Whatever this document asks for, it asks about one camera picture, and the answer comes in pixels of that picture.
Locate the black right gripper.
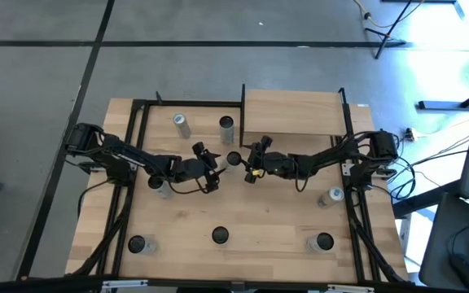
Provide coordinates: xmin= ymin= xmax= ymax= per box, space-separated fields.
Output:
xmin=244 ymin=136 xmax=297 ymax=184

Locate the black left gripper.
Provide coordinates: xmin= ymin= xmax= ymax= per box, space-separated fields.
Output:
xmin=177 ymin=142 xmax=221 ymax=193

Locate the black-lid white beverage can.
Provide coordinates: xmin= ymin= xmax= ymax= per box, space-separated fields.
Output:
xmin=220 ymin=151 xmax=243 ymax=170
xmin=305 ymin=232 xmax=335 ymax=254

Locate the black-lid silver beverage can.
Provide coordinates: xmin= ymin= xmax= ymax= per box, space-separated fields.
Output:
xmin=218 ymin=116 xmax=235 ymax=145
xmin=147 ymin=174 xmax=174 ymax=200

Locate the silver-lid blue beverage can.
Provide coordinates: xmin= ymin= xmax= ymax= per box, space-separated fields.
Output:
xmin=172 ymin=112 xmax=192 ymax=140
xmin=317 ymin=186 xmax=345 ymax=209

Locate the pineapple print beverage can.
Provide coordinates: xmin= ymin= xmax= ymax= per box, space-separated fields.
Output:
xmin=211 ymin=225 xmax=230 ymax=246

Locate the palm print beverage can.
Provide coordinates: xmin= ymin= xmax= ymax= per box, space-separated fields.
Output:
xmin=127 ymin=234 xmax=158 ymax=256

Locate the black shelf side support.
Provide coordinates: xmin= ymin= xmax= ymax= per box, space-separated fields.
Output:
xmin=239 ymin=83 xmax=247 ymax=148
xmin=337 ymin=86 xmax=356 ymax=138

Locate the wooden shelf board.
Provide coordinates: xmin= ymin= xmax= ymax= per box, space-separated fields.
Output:
xmin=243 ymin=89 xmax=348 ymax=137

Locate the black desk leg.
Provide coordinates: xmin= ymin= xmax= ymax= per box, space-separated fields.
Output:
xmin=392 ymin=181 xmax=463 ymax=219

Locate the black tripod stand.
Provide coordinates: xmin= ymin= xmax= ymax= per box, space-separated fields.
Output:
xmin=363 ymin=0 xmax=413 ymax=60

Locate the black stand base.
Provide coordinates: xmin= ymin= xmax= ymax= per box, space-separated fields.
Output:
xmin=417 ymin=79 xmax=469 ymax=111

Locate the black computer mouse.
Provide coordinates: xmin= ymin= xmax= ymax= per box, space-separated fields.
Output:
xmin=449 ymin=252 xmax=469 ymax=293

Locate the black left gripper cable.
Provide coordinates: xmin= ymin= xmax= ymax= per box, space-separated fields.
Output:
xmin=164 ymin=173 xmax=221 ymax=195

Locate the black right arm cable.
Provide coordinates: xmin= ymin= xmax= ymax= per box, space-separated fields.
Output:
xmin=293 ymin=168 xmax=313 ymax=193

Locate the black metal table frame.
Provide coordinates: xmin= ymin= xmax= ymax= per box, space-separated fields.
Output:
xmin=71 ymin=91 xmax=409 ymax=286

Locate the silver metal bracket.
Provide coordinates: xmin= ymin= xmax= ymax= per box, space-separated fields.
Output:
xmin=102 ymin=279 xmax=148 ymax=291
xmin=326 ymin=284 xmax=376 ymax=293

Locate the black cable bundle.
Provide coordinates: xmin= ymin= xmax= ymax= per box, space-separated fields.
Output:
xmin=380 ymin=133 xmax=469 ymax=203

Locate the yellow floor cable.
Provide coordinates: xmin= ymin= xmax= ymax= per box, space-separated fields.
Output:
xmin=352 ymin=0 xmax=425 ymax=29

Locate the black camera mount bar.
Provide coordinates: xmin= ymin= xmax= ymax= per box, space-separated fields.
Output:
xmin=0 ymin=276 xmax=469 ymax=293

